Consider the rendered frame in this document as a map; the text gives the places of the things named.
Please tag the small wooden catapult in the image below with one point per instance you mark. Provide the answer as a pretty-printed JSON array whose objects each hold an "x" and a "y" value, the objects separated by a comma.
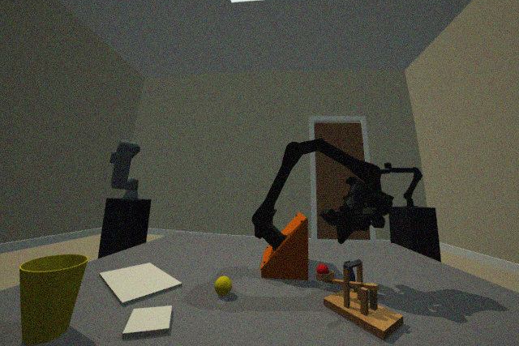
[{"x": 354, "y": 305}]

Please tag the red ball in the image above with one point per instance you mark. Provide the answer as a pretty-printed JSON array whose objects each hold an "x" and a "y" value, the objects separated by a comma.
[{"x": 322, "y": 269}]

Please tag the yellow ball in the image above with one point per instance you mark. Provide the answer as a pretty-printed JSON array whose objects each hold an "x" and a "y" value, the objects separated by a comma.
[{"x": 223, "y": 285}]

